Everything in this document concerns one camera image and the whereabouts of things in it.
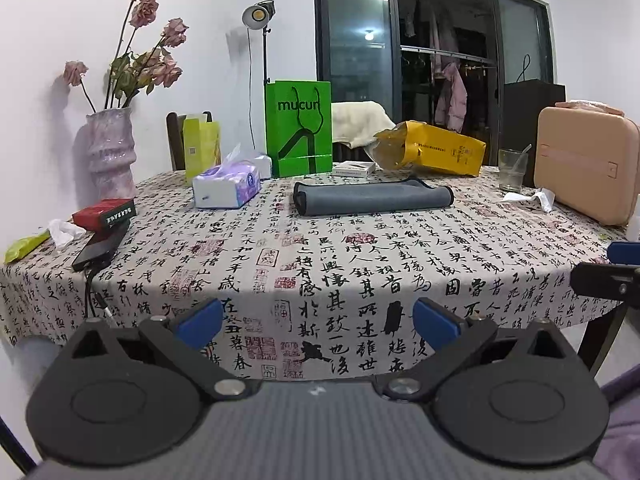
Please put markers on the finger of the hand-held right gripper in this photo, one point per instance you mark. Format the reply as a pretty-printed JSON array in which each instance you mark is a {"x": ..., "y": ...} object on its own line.
[{"x": 607, "y": 280}]

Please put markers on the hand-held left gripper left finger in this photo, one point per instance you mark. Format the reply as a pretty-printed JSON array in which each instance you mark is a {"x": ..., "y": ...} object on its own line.
[{"x": 200, "y": 316}]

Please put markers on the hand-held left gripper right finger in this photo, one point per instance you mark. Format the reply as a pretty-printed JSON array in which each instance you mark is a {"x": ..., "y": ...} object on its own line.
[{"x": 436, "y": 318}]

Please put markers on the grey towel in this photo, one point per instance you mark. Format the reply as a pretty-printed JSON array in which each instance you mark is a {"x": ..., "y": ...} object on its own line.
[{"x": 371, "y": 196}]

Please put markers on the crumpled white tissue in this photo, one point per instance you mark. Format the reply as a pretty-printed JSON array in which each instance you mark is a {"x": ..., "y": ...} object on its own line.
[
  {"x": 64, "y": 232},
  {"x": 535, "y": 197}
]

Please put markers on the pink hard case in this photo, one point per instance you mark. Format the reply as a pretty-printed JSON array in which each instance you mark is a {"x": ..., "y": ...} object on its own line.
[{"x": 587, "y": 165}]

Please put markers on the black smartphone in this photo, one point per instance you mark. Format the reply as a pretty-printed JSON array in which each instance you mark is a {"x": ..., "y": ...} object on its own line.
[{"x": 100, "y": 246}]

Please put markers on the calligraphy print tablecloth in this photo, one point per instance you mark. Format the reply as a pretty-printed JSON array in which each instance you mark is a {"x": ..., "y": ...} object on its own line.
[{"x": 320, "y": 265}]

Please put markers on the white tissue pack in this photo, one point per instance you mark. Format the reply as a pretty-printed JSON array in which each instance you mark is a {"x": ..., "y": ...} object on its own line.
[{"x": 226, "y": 186}]

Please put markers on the red box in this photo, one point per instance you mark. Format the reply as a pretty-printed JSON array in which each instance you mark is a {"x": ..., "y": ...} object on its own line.
[{"x": 104, "y": 213}]

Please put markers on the drinking glass with spoon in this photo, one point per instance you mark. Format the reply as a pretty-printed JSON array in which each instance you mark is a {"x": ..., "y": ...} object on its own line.
[{"x": 512, "y": 169}]

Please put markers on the white carton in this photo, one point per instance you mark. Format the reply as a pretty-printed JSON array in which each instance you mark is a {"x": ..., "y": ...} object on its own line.
[{"x": 262, "y": 165}]

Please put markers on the yellow paper bag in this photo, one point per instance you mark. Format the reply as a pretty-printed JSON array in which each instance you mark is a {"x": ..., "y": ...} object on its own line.
[{"x": 435, "y": 150}]

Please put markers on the yellow-green small box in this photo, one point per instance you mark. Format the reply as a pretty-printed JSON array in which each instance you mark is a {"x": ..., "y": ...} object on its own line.
[{"x": 202, "y": 147}]

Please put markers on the small white box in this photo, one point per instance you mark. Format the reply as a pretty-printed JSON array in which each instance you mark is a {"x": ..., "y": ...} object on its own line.
[{"x": 354, "y": 168}]

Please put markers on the black speaker box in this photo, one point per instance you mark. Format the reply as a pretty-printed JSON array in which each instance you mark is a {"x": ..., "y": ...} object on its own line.
[{"x": 532, "y": 110}]

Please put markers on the pink ceramic vase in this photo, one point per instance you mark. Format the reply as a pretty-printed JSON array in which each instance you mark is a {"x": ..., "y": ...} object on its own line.
[{"x": 111, "y": 152}]

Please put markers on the green snack wrapper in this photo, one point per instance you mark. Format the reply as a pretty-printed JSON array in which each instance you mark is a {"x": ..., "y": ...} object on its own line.
[{"x": 25, "y": 248}]

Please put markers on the cream cloth on chair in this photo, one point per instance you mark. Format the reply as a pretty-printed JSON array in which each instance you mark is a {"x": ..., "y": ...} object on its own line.
[{"x": 359, "y": 121}]

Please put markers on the green paper shopping bag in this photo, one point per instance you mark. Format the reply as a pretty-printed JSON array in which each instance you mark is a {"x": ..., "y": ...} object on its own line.
[{"x": 298, "y": 127}]

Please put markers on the hanging pink jacket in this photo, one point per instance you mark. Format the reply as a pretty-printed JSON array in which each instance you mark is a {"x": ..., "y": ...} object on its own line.
[{"x": 452, "y": 97}]

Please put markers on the dried pink roses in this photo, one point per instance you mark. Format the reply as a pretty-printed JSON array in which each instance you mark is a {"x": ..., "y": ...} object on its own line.
[{"x": 145, "y": 50}]

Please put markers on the studio light on stand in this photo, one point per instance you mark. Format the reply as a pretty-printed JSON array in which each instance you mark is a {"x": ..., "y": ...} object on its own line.
[{"x": 260, "y": 35}]

